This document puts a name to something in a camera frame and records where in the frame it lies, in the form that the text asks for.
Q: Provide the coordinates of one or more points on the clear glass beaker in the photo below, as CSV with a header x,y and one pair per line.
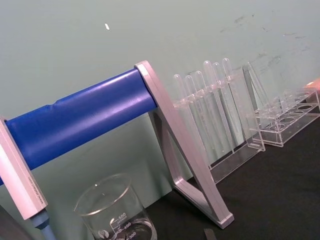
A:
x,y
107,215

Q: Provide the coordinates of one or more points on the blue pipette shaft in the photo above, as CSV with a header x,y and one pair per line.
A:
x,y
42,226

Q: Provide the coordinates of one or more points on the black table cloth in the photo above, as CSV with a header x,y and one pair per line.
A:
x,y
275,200

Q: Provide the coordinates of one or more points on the person's hand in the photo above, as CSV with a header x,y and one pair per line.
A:
x,y
313,84

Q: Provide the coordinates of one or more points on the short clear tube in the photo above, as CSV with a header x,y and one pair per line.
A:
x,y
288,100
277,106

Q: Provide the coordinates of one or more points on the clear test tube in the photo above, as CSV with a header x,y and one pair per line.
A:
x,y
180,87
228,68
200,81
190,86
209,72
218,72

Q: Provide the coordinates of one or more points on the grey stand with blue bar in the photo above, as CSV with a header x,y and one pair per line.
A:
x,y
82,110

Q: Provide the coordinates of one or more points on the low clear rack with holes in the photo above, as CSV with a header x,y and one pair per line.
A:
x,y
287,125

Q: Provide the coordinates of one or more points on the clear acrylic test tube rack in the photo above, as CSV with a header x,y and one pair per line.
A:
x,y
232,160

